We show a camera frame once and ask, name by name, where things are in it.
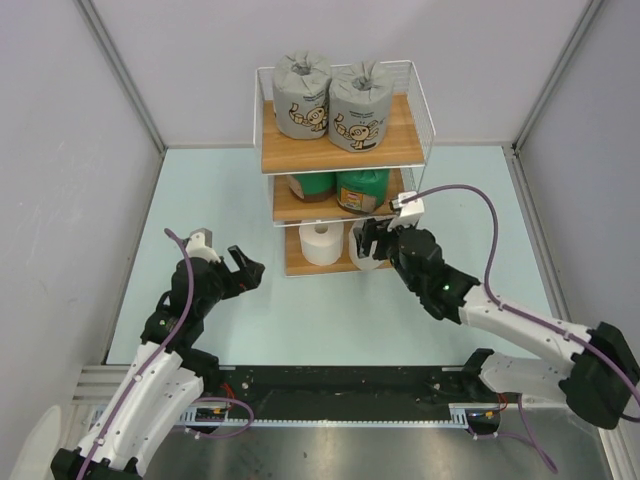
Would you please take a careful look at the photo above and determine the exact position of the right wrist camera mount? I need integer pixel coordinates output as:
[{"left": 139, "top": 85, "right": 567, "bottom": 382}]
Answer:
[{"left": 386, "top": 191, "right": 425, "bottom": 232}]

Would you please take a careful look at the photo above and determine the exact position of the green paper roll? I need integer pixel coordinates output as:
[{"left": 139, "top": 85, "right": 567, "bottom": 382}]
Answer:
[
  {"left": 336, "top": 169, "right": 390, "bottom": 214},
  {"left": 287, "top": 172, "right": 336, "bottom": 203}
]

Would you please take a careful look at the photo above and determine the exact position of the white object bottom left corner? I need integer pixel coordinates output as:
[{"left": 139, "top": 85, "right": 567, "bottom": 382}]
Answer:
[{"left": 9, "top": 405, "right": 63, "bottom": 480}]

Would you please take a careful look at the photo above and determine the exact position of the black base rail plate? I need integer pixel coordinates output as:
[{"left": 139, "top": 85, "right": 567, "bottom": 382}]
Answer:
[{"left": 172, "top": 363, "right": 596, "bottom": 437}]

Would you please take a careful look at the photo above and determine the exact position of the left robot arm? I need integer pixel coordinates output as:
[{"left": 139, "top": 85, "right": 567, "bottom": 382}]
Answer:
[{"left": 50, "top": 234, "right": 265, "bottom": 479}]

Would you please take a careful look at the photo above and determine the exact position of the plain white paper roll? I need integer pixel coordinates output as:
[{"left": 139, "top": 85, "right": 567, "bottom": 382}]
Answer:
[{"left": 298, "top": 223, "right": 344, "bottom": 266}]

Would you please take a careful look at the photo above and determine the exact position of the white wire three-tier shelf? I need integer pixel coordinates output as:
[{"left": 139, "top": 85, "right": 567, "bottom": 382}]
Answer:
[{"left": 253, "top": 60, "right": 436, "bottom": 277}]

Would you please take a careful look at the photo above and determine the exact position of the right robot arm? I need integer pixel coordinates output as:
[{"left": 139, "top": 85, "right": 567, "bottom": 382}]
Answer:
[{"left": 354, "top": 219, "right": 639, "bottom": 429}]

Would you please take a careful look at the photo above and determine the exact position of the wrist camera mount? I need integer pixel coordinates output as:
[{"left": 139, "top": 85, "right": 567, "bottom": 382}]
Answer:
[
  {"left": 183, "top": 228, "right": 221, "bottom": 263},
  {"left": 386, "top": 191, "right": 425, "bottom": 232}
]

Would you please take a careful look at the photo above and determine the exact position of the grey paper roll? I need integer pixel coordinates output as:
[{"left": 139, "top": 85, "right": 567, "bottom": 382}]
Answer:
[
  {"left": 328, "top": 61, "right": 394, "bottom": 153},
  {"left": 272, "top": 50, "right": 332, "bottom": 140}
]

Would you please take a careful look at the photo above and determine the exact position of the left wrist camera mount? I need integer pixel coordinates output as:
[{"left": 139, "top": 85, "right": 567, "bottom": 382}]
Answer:
[{"left": 183, "top": 228, "right": 221, "bottom": 263}]

